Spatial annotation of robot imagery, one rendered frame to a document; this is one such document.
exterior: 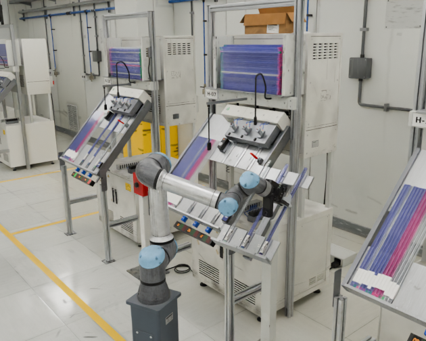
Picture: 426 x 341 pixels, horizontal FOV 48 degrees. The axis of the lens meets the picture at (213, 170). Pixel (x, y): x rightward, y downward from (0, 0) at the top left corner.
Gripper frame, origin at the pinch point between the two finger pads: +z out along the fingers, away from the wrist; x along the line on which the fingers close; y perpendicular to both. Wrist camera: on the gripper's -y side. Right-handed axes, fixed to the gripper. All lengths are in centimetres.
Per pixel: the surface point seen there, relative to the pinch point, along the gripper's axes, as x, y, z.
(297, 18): 24, 97, -10
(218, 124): 85, 44, 23
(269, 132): 34, 40, 13
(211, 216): 47, -15, 6
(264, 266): 12.7, -30.6, 18.9
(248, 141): 47, 33, 13
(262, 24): 75, 115, 18
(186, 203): 72, -12, 8
